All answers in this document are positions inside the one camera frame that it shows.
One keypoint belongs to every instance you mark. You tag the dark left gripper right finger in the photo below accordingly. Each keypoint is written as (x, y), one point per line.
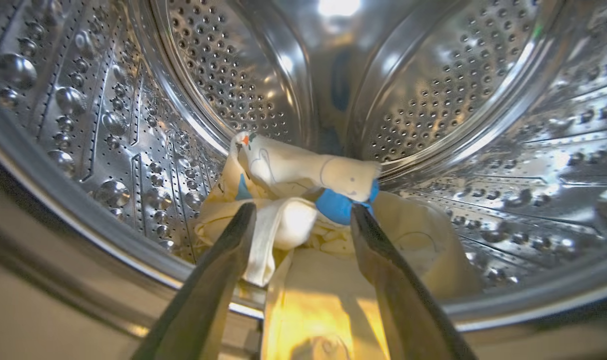
(403, 310)

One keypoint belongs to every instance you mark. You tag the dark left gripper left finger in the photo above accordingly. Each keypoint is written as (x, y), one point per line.
(203, 295)

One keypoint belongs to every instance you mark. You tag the plain cream garment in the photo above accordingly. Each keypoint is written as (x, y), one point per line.
(313, 300)

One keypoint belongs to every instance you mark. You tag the blue cloth garment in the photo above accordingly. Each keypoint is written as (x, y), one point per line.
(336, 205)

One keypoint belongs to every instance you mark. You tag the cream garment with line print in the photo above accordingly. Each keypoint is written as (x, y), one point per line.
(303, 165)

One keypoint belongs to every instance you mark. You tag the steel washing machine drum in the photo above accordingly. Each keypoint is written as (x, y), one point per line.
(433, 75)

